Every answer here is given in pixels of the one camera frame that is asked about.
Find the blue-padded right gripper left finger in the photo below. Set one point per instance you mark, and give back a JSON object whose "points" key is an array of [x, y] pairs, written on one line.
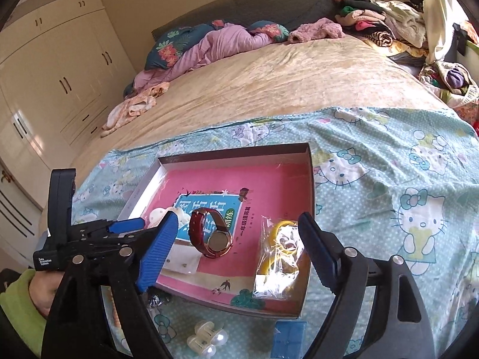
{"points": [[76, 326]]}

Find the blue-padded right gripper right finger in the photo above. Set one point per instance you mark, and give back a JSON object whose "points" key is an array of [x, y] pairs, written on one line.
{"points": [[398, 325]]}

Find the earring card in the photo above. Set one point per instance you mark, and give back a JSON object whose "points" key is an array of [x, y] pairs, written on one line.
{"points": [[182, 259]]}

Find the blue plastic case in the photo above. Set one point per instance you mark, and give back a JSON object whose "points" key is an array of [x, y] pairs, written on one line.
{"points": [[288, 339]]}

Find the left hand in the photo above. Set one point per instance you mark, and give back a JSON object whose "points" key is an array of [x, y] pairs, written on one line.
{"points": [[42, 289]]}

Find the orange spiral hair clip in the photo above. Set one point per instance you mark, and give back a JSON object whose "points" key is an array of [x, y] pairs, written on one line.
{"points": [[114, 324]]}

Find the white pearl hair clip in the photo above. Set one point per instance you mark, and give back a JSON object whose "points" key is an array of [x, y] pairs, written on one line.
{"points": [[206, 339]]}

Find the cream hair claw clip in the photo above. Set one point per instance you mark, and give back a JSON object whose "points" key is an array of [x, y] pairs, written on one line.
{"points": [[157, 214]]}

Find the Hello Kitty blue sheet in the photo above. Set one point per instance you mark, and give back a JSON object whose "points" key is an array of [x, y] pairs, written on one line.
{"points": [[387, 181]]}

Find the shallow cardboard box tray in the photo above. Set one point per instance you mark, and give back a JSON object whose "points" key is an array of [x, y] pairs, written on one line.
{"points": [[232, 224]]}

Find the peach white garment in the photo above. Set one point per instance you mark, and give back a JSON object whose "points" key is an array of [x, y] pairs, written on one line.
{"points": [[132, 108]]}

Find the cream built-in wardrobe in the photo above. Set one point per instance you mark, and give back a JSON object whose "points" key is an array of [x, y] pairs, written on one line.
{"points": [[63, 69]]}

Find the pink Chinese workbook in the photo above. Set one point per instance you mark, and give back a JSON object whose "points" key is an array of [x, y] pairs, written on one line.
{"points": [[232, 227]]}

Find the dark floral pillow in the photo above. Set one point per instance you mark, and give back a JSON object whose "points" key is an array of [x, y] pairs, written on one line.
{"points": [[171, 46]]}

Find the bag with purple clothing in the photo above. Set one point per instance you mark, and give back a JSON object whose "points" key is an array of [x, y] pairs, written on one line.
{"points": [[451, 83]]}

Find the pink purple duvet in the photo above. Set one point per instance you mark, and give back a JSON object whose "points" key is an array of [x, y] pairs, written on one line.
{"points": [[216, 45]]}

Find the beige bed cover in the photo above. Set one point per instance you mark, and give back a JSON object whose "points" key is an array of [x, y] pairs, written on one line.
{"points": [[274, 80]]}

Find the pile of clothes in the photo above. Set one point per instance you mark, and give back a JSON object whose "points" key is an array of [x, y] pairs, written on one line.
{"points": [[393, 26]]}

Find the pink fuzzy garment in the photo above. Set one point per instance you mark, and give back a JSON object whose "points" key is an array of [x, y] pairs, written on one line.
{"points": [[321, 29]]}

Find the cream curtain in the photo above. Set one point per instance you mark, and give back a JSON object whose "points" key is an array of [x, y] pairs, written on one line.
{"points": [[439, 17]]}

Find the dark grey padded headboard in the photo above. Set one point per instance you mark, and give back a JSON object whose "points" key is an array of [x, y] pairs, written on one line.
{"points": [[290, 13]]}

